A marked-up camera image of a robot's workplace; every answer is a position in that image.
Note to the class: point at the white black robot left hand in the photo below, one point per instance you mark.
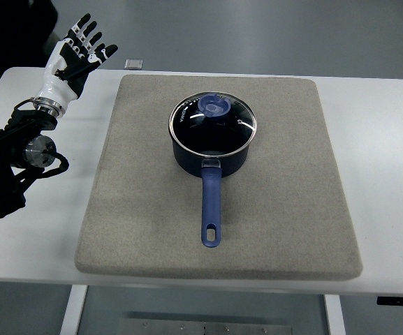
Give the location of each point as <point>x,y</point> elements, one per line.
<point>73,58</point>

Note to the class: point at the glass pot lid blue knob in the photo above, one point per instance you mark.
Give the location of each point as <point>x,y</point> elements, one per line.
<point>212,124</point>

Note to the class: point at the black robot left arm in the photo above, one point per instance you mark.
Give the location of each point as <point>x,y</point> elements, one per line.
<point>25,154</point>

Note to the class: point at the small silver floor plate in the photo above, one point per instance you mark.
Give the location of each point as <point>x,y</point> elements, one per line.
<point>133,64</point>

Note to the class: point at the dark blue saucepan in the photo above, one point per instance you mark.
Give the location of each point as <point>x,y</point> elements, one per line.
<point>210,164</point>

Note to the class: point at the white table left leg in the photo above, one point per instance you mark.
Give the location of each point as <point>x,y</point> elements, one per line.
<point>74,308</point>

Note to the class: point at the white table leg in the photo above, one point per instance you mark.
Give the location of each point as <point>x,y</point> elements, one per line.
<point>74,308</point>
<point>334,315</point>

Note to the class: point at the beige felt mat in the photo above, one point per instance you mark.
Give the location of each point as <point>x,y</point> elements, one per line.
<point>281,216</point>

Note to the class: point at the white table right leg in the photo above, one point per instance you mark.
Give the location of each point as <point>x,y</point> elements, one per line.
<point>334,315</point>

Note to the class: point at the black desk control panel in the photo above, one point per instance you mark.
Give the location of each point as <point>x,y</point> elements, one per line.
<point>389,301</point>

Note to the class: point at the grey metal base plate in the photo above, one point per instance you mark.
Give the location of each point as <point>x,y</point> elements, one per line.
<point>150,326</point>

